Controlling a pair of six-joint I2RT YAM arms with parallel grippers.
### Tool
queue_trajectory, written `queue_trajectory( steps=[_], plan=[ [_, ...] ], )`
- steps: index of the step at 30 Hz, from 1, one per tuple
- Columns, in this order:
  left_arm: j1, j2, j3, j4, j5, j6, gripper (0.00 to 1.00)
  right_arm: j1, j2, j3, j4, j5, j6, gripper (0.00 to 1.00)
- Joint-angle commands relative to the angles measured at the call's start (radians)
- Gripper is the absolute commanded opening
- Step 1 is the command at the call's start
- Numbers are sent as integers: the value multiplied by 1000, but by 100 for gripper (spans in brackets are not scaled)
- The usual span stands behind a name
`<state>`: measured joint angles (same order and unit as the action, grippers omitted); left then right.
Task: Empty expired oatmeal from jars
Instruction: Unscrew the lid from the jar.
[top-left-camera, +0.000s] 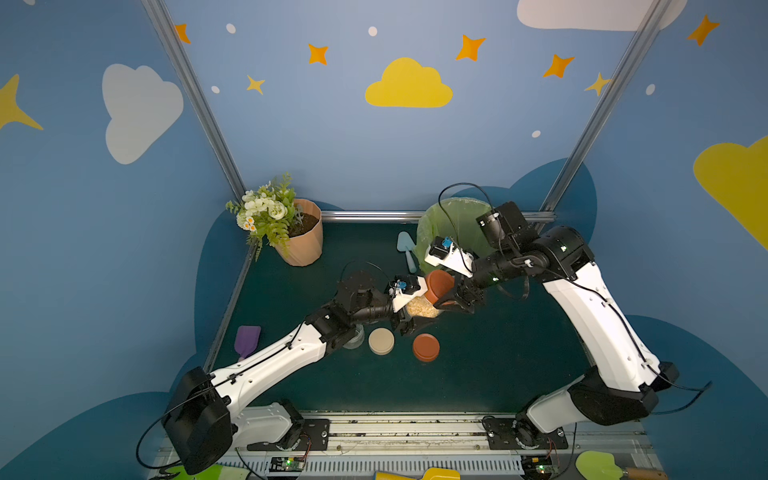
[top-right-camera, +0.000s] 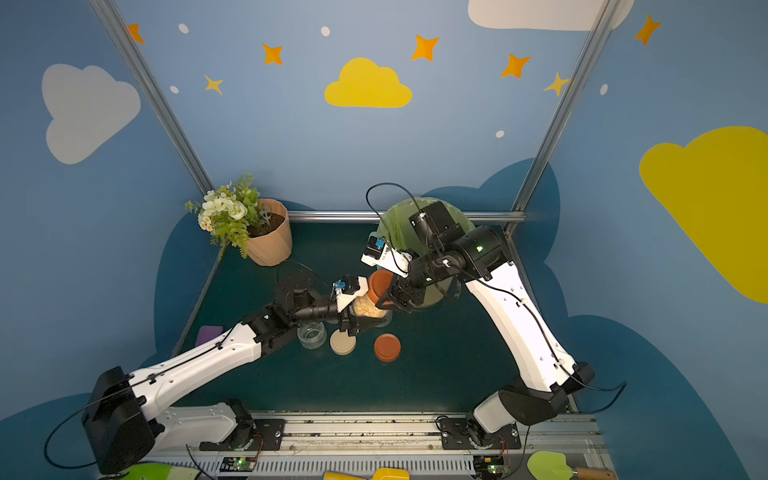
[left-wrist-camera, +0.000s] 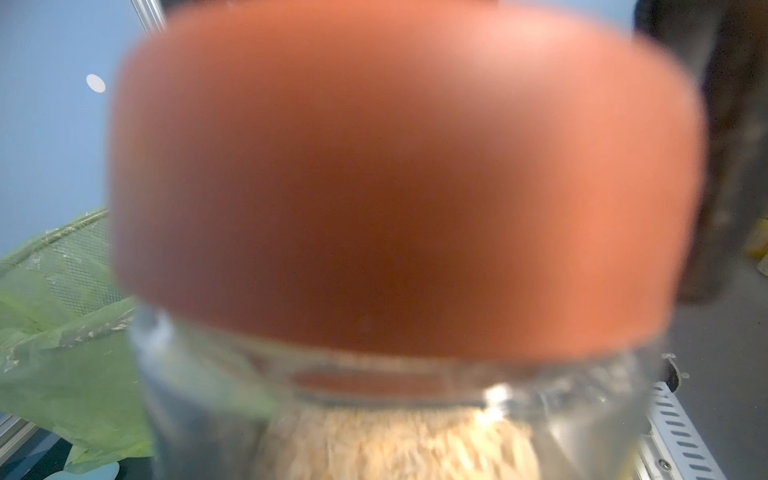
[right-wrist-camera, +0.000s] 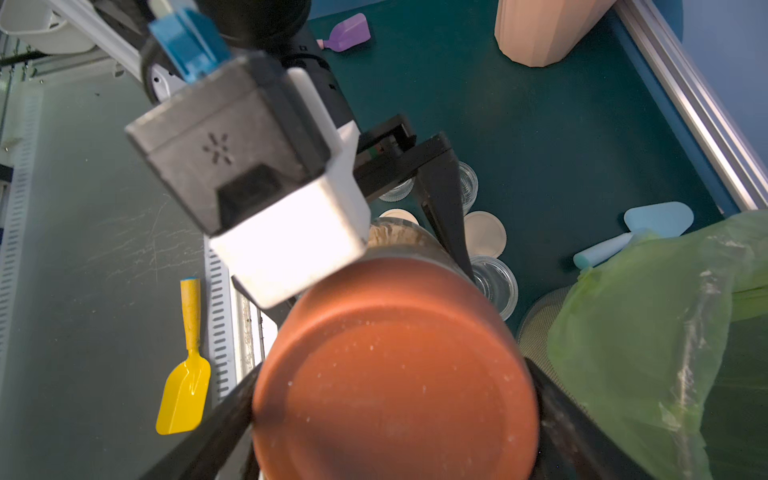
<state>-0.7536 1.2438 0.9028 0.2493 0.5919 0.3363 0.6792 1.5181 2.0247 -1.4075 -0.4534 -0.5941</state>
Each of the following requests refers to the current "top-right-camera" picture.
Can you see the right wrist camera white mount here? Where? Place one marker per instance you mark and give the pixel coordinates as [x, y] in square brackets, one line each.
[379, 253]

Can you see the green toy tool left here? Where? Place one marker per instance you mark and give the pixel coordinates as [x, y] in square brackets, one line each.
[159, 471]

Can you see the controller board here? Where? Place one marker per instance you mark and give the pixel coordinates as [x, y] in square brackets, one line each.
[238, 465]
[489, 468]

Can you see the right controller board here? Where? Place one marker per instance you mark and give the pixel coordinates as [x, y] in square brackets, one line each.
[489, 468]

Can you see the terracotta flower pot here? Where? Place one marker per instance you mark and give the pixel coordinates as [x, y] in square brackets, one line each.
[274, 247]

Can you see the mesh bin green bag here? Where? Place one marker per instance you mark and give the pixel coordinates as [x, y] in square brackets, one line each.
[398, 230]

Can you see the white flowers green plant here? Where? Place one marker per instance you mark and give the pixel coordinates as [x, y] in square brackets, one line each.
[232, 214]

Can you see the green toy spatula wooden handle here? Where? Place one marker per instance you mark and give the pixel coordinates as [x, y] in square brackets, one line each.
[546, 465]

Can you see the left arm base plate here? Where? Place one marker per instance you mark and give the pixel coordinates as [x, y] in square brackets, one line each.
[250, 436]

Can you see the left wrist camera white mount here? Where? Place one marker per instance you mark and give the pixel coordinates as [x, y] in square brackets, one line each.
[347, 289]

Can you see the purple pink toy spatula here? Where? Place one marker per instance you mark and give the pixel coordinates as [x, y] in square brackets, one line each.
[208, 334]

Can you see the yellow toy scoop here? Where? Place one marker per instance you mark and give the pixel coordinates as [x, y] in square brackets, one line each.
[379, 474]

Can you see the red jar lid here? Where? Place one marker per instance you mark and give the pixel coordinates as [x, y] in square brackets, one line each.
[387, 347]
[378, 284]

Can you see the left controller board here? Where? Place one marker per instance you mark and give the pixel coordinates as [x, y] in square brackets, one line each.
[238, 465]

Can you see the beige jar lid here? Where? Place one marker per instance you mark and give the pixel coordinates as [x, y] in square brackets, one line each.
[342, 343]

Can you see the aluminium front rail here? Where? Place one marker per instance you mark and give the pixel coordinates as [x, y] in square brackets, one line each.
[359, 444]

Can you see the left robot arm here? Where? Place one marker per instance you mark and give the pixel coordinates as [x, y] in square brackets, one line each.
[121, 418]

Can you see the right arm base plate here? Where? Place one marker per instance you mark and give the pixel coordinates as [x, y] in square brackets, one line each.
[464, 434]

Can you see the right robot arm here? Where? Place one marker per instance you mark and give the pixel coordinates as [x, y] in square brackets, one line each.
[482, 260]

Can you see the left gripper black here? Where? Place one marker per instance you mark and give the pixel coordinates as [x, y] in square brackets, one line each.
[349, 318]

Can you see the clear oatmeal jar front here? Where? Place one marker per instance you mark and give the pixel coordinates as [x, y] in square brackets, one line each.
[312, 335]

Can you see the red lid oatmeal jar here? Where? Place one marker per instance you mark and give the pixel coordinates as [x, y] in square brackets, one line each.
[365, 306]
[386, 320]

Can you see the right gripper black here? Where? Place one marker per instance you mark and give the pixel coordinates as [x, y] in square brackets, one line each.
[399, 291]

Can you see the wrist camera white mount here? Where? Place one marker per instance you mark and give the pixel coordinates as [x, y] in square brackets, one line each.
[379, 253]
[347, 289]

